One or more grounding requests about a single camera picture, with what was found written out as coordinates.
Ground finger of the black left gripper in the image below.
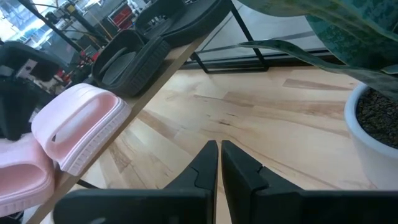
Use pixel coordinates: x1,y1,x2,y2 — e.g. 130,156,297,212
0,77,56,141

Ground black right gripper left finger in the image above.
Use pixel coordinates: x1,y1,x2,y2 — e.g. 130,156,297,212
52,139,219,224

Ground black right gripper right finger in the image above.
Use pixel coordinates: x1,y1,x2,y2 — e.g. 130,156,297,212
220,139,398,224

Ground pink rubber slide sandal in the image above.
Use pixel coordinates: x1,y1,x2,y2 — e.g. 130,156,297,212
0,133,56,218
30,82,132,177

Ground black rubber slide sandal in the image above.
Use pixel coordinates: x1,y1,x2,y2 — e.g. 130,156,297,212
134,0,233,48
91,29,172,98

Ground black metal wooden board shelf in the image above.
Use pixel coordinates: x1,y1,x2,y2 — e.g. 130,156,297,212
17,0,271,224

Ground red background toolbox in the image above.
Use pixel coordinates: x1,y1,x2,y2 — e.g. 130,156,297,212
107,2,139,30

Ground snake plant in white pot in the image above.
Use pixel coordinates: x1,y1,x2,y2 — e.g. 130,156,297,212
236,0,398,191

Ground black table edge rail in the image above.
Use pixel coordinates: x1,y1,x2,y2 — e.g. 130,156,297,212
182,49,345,75

